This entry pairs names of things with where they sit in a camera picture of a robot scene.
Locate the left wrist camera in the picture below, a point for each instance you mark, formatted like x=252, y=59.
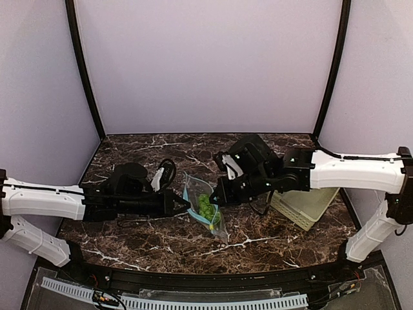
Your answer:
x=164, y=176

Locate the black corner frame post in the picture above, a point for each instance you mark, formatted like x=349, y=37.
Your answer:
x=334, y=68

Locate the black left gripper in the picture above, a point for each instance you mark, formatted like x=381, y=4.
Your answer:
x=164, y=204

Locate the bunch of green grapes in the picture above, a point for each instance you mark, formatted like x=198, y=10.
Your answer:
x=206, y=209

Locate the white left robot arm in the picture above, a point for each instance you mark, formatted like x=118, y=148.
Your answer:
x=126, y=191

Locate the cream perforated plastic basket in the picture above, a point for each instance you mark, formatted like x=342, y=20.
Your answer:
x=301, y=207

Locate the white slotted cable duct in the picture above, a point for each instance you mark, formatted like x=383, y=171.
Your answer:
x=156, y=299

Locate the black front table rail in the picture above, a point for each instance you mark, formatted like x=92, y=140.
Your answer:
x=313, y=279

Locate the clear zip top bag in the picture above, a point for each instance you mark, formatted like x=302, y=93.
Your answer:
x=197, y=192

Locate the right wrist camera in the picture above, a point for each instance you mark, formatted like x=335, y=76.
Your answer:
x=227, y=164

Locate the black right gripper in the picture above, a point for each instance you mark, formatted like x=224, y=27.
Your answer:
x=228, y=189

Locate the black left corner post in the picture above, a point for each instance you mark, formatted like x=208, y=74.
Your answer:
x=73, y=25

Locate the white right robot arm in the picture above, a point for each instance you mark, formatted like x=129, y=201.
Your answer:
x=251, y=174

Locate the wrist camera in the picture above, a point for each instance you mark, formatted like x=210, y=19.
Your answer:
x=164, y=176
x=227, y=164

